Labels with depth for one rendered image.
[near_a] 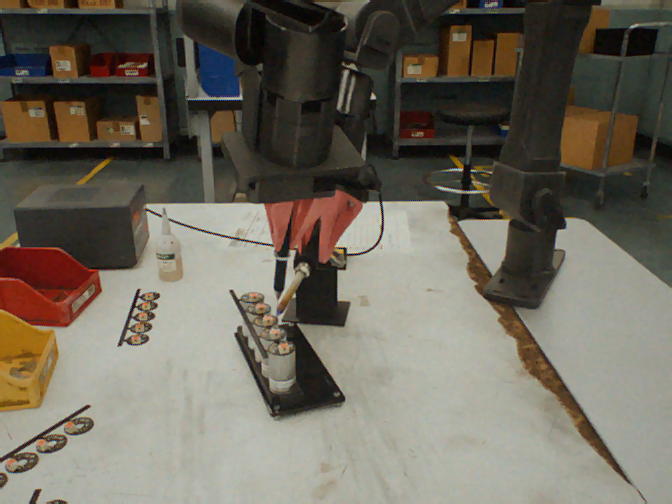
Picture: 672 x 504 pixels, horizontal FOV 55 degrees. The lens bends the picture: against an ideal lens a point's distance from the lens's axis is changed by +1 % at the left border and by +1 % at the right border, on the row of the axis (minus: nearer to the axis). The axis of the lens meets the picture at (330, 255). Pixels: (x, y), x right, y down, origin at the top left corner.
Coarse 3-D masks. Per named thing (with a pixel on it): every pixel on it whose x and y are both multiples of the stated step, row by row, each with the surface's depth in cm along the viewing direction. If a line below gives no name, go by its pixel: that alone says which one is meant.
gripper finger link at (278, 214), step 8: (272, 208) 50; (280, 208) 50; (288, 208) 51; (272, 216) 51; (280, 216) 51; (288, 216) 52; (272, 224) 56; (280, 224) 53; (272, 232) 56; (280, 232) 54; (272, 240) 57; (280, 240) 55; (280, 248) 56
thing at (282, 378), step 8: (272, 360) 58; (280, 360) 58; (288, 360) 58; (272, 368) 58; (280, 368) 58; (288, 368) 58; (272, 376) 59; (280, 376) 58; (288, 376) 58; (272, 384) 59; (280, 384) 58; (288, 384) 59; (280, 392) 59; (288, 392) 59
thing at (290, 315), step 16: (336, 256) 76; (320, 272) 74; (336, 272) 78; (304, 288) 75; (320, 288) 75; (336, 288) 78; (288, 304) 80; (304, 304) 76; (320, 304) 76; (336, 304) 79; (288, 320) 76; (304, 320) 76; (320, 320) 76; (336, 320) 76
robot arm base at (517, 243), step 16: (512, 224) 86; (512, 240) 86; (528, 240) 84; (544, 240) 84; (512, 256) 86; (528, 256) 85; (544, 256) 85; (560, 256) 93; (496, 272) 87; (512, 272) 86; (528, 272) 85; (544, 272) 85; (496, 288) 83; (512, 288) 83; (528, 288) 83; (544, 288) 83; (512, 304) 80; (528, 304) 79
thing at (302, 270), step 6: (300, 264) 67; (306, 264) 67; (294, 270) 67; (300, 270) 67; (306, 270) 67; (300, 276) 67; (306, 276) 67; (294, 282) 66; (288, 288) 66; (294, 288) 66; (288, 294) 65; (282, 300) 65; (288, 300) 65; (282, 306) 64; (282, 312) 64
